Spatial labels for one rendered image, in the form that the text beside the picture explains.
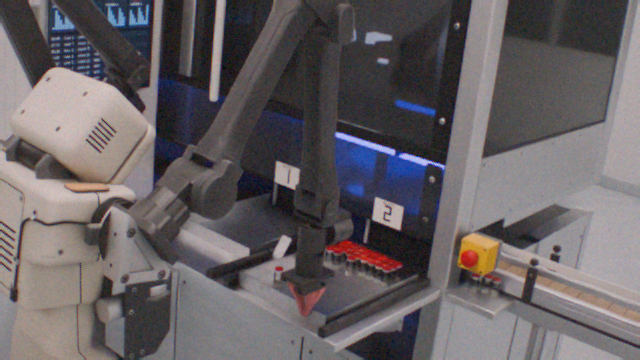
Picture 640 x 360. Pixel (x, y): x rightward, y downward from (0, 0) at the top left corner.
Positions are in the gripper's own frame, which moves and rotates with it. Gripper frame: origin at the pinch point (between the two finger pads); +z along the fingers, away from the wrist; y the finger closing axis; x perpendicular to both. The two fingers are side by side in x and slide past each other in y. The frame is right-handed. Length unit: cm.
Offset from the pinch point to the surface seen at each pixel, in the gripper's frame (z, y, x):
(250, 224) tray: 2, 29, 46
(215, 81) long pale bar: -33, 31, 66
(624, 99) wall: 20, 497, 97
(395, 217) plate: -11.1, 37.8, 5.2
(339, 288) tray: 2.3, 18.5, 5.2
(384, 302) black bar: 0.7, 18.6, -7.5
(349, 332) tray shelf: 2.4, 4.4, -9.1
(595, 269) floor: 93, 311, 35
